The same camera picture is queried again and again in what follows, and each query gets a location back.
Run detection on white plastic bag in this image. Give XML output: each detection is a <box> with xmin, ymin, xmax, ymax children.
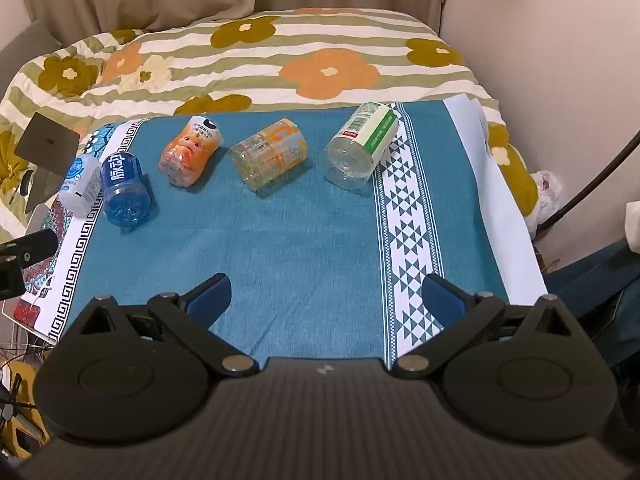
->
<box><xmin>526</xmin><ymin>170</ymin><xmax>563</xmax><ymax>235</ymax></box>

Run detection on person's dark blue trousers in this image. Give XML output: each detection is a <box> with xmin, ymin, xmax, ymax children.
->
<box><xmin>542</xmin><ymin>240</ymin><xmax>640</xmax><ymax>368</ymax></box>

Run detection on clear cup with orange label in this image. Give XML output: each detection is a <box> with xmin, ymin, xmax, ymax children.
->
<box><xmin>229</xmin><ymin>118</ymin><xmax>307</xmax><ymax>192</ymax></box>

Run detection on floral striped blanket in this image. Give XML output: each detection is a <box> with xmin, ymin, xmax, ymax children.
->
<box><xmin>0</xmin><ymin>7</ymin><xmax>540</xmax><ymax>246</ymax></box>

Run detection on black curved cable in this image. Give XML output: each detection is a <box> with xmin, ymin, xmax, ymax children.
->
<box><xmin>540</xmin><ymin>132</ymin><xmax>640</xmax><ymax>227</ymax></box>

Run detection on white cup with blue label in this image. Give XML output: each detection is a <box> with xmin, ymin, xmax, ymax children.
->
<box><xmin>58</xmin><ymin>154</ymin><xmax>104</xmax><ymax>218</ymax></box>

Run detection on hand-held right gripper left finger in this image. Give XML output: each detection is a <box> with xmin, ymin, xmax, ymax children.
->
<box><xmin>60</xmin><ymin>273</ymin><xmax>259</xmax><ymax>378</ymax></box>

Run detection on white tissue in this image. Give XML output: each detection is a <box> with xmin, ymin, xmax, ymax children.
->
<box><xmin>624</xmin><ymin>201</ymin><xmax>640</xmax><ymax>253</ymax></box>

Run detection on red patterned mat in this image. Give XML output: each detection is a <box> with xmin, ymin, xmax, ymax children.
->
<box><xmin>14</xmin><ymin>200</ymin><xmax>68</xmax><ymax>332</ymax></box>

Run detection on orange pink plastic cup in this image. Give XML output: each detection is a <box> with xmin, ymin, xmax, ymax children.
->
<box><xmin>158</xmin><ymin>114</ymin><xmax>223</xmax><ymax>187</ymax></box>

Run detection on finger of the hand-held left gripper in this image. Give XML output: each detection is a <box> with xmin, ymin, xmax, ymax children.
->
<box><xmin>0</xmin><ymin>229</ymin><xmax>59</xmax><ymax>299</ymax></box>

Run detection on blue plastic cup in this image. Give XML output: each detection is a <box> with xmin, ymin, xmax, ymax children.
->
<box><xmin>100</xmin><ymin>151</ymin><xmax>152</xmax><ymax>229</ymax></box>

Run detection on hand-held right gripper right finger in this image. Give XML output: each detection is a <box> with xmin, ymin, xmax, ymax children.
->
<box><xmin>390</xmin><ymin>273</ymin><xmax>585</xmax><ymax>378</ymax></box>

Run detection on teal patterned cloth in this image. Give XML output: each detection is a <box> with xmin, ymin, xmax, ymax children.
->
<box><xmin>15</xmin><ymin>96</ymin><xmax>550</xmax><ymax>368</ymax></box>

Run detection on yellow object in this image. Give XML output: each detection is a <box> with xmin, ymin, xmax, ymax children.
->
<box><xmin>0</xmin><ymin>357</ymin><xmax>51</xmax><ymax>463</ymax></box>

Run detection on clear cup with green label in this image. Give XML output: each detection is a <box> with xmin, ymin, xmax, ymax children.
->
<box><xmin>324</xmin><ymin>102</ymin><xmax>399</xmax><ymax>192</ymax></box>

